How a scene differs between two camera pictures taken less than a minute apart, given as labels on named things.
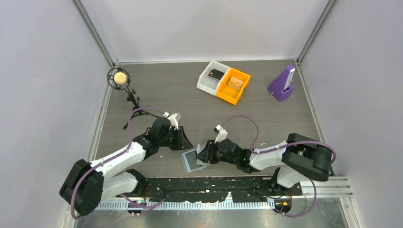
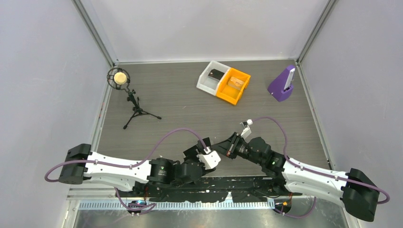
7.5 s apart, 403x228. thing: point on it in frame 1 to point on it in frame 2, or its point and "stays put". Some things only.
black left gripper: (182, 143) to (197, 147)
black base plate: (241, 189) stays put
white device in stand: (289, 78) stays put
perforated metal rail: (185, 205) stays put
